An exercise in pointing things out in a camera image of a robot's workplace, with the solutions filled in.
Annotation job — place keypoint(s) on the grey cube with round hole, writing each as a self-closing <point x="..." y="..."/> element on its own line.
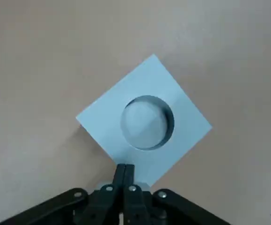
<point x="149" y="82"/>

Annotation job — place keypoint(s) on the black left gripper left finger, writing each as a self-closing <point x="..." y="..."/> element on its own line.
<point x="107" y="199"/>

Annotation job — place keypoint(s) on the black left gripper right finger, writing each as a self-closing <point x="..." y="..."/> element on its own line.
<point x="135" y="201"/>

